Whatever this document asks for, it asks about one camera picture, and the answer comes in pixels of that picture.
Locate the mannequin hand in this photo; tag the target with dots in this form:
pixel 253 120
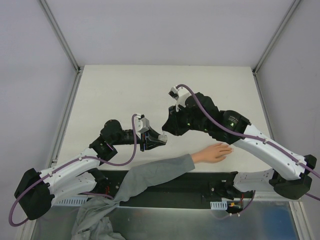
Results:
pixel 212 154

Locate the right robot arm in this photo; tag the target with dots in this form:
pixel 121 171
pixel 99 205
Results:
pixel 289 172

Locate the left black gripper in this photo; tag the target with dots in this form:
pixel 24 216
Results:
pixel 143 141

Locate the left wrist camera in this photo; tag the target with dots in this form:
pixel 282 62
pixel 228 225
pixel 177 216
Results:
pixel 141 124

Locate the aluminium frame post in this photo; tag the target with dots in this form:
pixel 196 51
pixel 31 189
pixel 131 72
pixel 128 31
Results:
pixel 276 35
pixel 44 5

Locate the grey shirt sleeve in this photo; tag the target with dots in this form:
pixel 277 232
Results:
pixel 92 222

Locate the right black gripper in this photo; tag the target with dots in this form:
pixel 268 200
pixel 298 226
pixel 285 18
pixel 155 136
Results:
pixel 176 120

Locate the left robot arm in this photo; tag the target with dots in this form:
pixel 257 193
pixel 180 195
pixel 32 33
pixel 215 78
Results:
pixel 38 191

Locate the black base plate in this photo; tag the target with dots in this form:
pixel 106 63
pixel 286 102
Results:
pixel 192 190

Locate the right aluminium frame post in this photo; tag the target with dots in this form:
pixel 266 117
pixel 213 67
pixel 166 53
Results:
pixel 276 35

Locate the left aluminium frame post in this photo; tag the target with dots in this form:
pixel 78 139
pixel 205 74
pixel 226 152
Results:
pixel 44 5

